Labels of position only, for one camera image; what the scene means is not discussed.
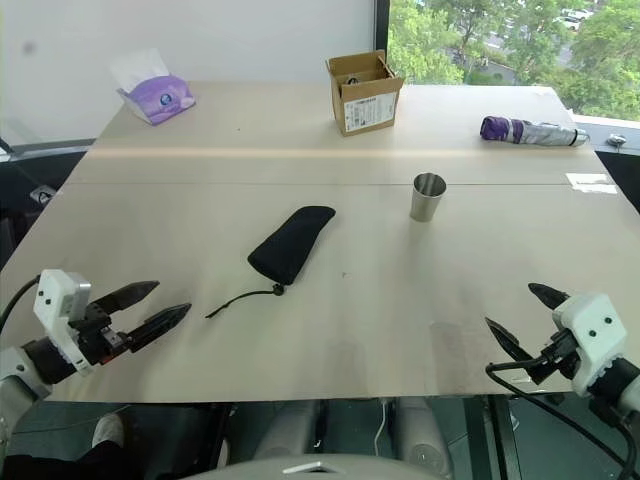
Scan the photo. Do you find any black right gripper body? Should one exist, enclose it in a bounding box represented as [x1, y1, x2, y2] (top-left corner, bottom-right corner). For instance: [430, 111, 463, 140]
[527, 329, 584, 386]

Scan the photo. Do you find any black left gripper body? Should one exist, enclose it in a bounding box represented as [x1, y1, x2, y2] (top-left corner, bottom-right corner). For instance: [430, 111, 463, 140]
[69, 302, 134, 367]

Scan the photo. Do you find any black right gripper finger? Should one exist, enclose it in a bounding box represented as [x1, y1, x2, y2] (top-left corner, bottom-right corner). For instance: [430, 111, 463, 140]
[527, 282, 571, 313]
[484, 316, 539, 363]

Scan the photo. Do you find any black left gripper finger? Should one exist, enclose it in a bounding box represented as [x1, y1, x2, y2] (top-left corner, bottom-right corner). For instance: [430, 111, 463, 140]
[87, 280, 161, 315]
[119, 302, 193, 354]

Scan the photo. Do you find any black table leg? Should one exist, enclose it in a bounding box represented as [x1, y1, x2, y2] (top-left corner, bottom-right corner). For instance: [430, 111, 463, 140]
[462, 394, 524, 480]

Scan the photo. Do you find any white shoe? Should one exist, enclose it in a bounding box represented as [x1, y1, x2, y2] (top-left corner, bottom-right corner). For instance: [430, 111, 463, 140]
[92, 412, 125, 457]

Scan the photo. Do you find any grey robot right leg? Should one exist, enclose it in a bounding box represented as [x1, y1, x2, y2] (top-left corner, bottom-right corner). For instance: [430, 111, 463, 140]
[394, 397, 454, 479]

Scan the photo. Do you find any grey robot leg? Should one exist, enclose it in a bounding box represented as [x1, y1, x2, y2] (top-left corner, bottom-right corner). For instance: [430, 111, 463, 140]
[394, 397, 454, 479]
[252, 400, 321, 461]

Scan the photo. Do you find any stainless steel cup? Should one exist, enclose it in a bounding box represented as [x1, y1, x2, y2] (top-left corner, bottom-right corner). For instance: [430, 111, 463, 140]
[409, 172, 449, 222]

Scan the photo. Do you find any folded purple silver umbrella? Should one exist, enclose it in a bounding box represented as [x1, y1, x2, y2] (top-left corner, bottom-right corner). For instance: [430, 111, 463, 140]
[479, 115, 590, 149]

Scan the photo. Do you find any grey robot left leg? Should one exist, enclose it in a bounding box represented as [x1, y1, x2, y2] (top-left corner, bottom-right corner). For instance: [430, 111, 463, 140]
[252, 400, 321, 461]

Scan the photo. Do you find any purple tissue pack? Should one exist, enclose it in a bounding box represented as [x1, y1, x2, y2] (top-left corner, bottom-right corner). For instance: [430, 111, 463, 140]
[108, 47, 198, 126]

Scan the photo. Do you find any grey robot torso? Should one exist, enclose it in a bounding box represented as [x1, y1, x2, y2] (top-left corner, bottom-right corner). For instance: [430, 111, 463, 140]
[179, 452, 451, 480]

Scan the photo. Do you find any open cardboard box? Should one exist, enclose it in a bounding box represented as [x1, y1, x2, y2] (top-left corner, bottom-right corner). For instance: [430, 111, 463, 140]
[325, 49, 406, 137]

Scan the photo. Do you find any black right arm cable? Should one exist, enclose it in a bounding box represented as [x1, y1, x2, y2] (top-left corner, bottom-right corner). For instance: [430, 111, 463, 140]
[486, 360, 634, 480]

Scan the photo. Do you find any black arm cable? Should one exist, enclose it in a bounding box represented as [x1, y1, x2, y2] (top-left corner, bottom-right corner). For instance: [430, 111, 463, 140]
[0, 273, 42, 326]
[486, 360, 634, 480]

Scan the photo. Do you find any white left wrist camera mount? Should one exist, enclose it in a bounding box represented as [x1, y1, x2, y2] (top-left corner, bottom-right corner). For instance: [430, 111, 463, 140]
[32, 269, 96, 377]

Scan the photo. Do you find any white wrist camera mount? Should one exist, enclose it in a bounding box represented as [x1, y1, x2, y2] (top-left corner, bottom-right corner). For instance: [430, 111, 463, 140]
[551, 293, 629, 399]
[32, 269, 96, 377]

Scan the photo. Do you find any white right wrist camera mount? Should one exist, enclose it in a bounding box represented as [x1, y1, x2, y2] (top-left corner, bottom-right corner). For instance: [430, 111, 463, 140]
[551, 293, 629, 399]

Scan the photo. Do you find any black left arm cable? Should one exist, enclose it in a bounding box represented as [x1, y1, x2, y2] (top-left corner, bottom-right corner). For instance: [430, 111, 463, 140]
[0, 273, 42, 326]

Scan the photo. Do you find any black drawstring pouch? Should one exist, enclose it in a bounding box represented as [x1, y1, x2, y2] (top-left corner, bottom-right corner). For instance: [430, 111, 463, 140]
[204, 204, 337, 320]

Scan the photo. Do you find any white cable under table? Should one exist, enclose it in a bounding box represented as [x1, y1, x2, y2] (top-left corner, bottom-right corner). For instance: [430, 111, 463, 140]
[373, 398, 390, 456]

